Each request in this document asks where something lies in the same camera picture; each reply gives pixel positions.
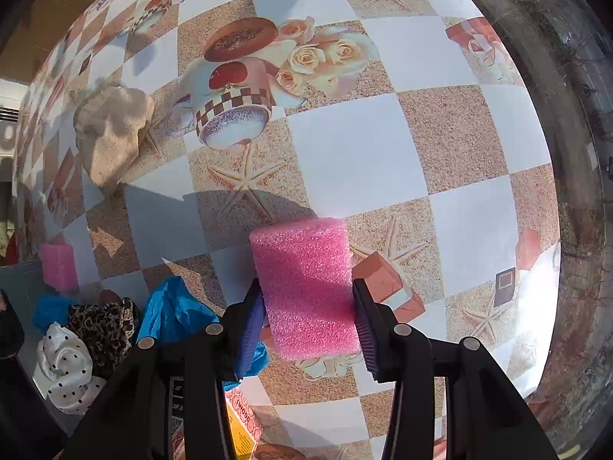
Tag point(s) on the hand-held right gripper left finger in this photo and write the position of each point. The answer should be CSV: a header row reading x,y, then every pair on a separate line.
x,y
251,333

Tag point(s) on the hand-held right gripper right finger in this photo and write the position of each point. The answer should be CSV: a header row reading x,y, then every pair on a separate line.
x,y
366,340

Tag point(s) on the large pink foam sponge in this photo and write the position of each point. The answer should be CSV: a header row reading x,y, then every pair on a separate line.
x,y
310,287

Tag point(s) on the blue plastic bag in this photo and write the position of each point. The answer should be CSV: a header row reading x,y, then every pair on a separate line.
x,y
184,316

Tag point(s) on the yellow and red booklet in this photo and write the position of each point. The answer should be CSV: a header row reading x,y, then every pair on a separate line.
x,y
240,424

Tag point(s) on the leopard print cloth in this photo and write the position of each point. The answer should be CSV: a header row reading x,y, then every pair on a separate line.
x,y
103,328

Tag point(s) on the printed checkered tablecloth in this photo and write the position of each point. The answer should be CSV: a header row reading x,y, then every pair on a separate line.
x,y
383,153

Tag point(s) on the white polka dot cloth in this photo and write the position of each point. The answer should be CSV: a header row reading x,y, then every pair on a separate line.
x,y
64,369

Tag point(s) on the small pink foam sponge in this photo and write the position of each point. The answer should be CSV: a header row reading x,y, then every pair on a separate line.
x,y
58,265

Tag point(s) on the grey storage bin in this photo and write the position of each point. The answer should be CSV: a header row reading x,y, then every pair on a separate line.
x,y
33,345

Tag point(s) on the beige crumpled cloth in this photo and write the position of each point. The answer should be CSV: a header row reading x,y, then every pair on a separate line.
x,y
111,129

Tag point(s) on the cardboard box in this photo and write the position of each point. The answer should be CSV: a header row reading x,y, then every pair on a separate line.
x,y
38,14

